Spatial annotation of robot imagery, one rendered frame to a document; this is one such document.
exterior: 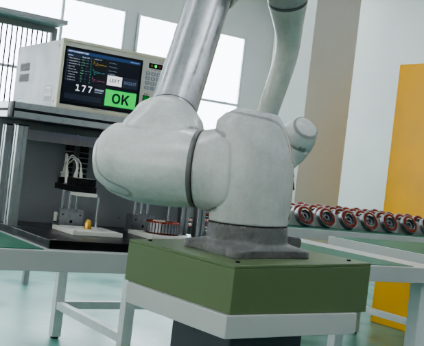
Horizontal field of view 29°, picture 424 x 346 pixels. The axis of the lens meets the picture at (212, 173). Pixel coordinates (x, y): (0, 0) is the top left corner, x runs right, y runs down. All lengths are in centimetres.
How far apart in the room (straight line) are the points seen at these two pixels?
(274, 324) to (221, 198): 25
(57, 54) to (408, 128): 407
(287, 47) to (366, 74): 723
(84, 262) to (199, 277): 64
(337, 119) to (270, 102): 439
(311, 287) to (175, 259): 25
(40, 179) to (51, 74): 32
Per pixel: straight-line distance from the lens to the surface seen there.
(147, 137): 155
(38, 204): 252
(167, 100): 162
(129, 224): 253
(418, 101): 612
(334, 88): 646
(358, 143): 921
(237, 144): 149
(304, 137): 223
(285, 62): 209
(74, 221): 242
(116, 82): 247
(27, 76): 265
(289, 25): 203
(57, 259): 200
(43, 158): 251
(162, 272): 154
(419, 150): 605
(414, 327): 285
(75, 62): 242
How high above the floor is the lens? 98
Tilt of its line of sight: level
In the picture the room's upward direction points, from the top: 7 degrees clockwise
